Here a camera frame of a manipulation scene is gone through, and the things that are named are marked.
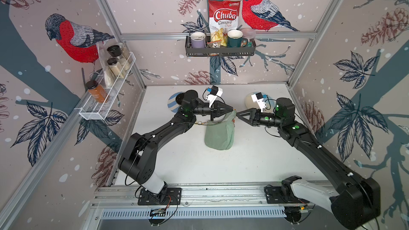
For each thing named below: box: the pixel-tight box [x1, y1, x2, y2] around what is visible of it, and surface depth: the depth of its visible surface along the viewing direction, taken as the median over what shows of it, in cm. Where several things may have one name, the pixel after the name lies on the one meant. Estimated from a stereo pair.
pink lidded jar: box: [240, 27, 257, 48], surface depth 87 cm
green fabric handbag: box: [204, 110, 237, 151], surface depth 75 cm
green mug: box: [226, 29, 249, 48], surface depth 85 cm
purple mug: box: [190, 31, 207, 49], surface depth 84 cm
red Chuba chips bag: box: [208, 0, 242, 34], surface depth 81 cm
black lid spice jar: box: [107, 57, 126, 79], surface depth 78 cm
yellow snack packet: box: [207, 27, 228, 49], surface depth 87 cm
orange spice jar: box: [85, 79, 109, 104], surface depth 68 cm
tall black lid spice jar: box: [106, 45, 131, 71], surface depth 82 cm
